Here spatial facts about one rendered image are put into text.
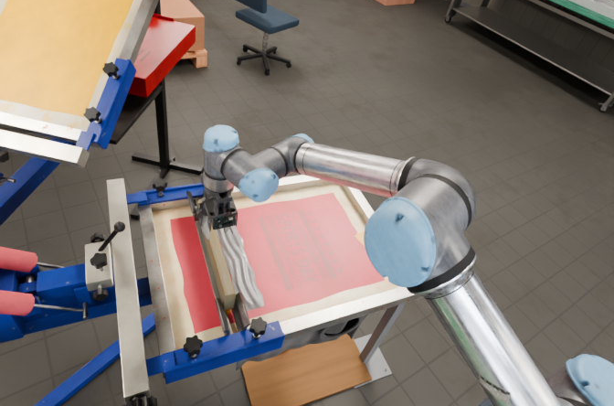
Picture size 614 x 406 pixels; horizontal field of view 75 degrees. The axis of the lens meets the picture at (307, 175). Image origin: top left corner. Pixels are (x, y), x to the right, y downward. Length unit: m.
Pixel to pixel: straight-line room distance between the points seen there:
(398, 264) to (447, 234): 0.08
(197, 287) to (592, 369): 0.93
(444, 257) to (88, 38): 1.40
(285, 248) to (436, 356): 1.36
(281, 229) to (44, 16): 1.11
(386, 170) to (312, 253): 0.66
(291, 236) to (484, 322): 0.85
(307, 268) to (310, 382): 0.95
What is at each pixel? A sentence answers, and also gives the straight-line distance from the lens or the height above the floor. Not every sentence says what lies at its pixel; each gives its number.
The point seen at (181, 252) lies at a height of 0.96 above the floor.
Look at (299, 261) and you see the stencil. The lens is 1.33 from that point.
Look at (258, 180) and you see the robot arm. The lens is 0.83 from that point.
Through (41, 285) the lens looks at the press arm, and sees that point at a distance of 1.23.
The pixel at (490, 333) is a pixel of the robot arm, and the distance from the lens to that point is 0.66.
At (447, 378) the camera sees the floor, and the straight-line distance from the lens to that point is 2.45.
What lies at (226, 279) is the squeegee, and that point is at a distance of 1.14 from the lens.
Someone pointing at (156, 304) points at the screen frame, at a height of 0.99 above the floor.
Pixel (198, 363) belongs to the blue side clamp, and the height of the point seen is 1.00.
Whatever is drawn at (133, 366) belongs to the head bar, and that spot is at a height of 1.04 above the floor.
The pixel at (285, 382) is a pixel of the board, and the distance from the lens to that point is 2.15.
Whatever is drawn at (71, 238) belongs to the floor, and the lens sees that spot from 2.70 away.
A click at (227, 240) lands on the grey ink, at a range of 1.35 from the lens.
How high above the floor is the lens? 2.01
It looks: 41 degrees down
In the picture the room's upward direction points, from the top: 14 degrees clockwise
